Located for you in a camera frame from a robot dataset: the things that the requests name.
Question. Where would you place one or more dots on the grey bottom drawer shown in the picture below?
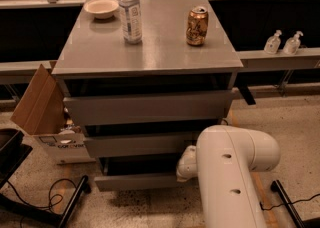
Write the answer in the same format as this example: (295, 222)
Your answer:
(139, 173)

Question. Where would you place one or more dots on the white paper bowl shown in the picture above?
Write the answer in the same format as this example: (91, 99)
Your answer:
(101, 9)

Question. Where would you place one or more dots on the open cardboard box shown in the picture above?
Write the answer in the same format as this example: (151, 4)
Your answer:
(41, 114)

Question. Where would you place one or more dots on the grey drawer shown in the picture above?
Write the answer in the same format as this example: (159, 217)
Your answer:
(141, 144)
(147, 108)
(139, 173)

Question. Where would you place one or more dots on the right sanitizer pump bottle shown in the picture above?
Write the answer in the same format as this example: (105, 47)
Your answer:
(292, 44)

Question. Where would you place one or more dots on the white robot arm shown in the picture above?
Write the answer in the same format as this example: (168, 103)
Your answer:
(222, 160)

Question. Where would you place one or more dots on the black stand leg right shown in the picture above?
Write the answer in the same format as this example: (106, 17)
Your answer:
(277, 187)

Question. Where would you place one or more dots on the grey middle drawer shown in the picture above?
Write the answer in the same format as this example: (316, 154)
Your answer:
(141, 144)

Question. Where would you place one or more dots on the grey drawer cabinet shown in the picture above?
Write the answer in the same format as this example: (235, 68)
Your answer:
(96, 61)

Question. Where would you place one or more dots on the clear plastic water bottle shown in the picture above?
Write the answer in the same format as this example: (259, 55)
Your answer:
(131, 21)

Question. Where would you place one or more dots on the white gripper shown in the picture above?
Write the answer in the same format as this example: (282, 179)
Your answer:
(187, 164)

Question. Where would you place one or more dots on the grey top drawer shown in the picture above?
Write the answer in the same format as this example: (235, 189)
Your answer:
(147, 108)

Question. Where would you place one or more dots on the sanitizer pump bottle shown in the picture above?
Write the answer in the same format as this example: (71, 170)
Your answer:
(273, 43)
(292, 44)

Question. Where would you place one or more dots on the black stand left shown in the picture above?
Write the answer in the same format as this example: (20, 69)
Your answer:
(13, 152)

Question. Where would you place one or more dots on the gold drink can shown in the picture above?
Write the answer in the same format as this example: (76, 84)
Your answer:
(197, 26)

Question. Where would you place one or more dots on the left sanitizer pump bottle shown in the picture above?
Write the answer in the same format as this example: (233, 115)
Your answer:
(273, 43)

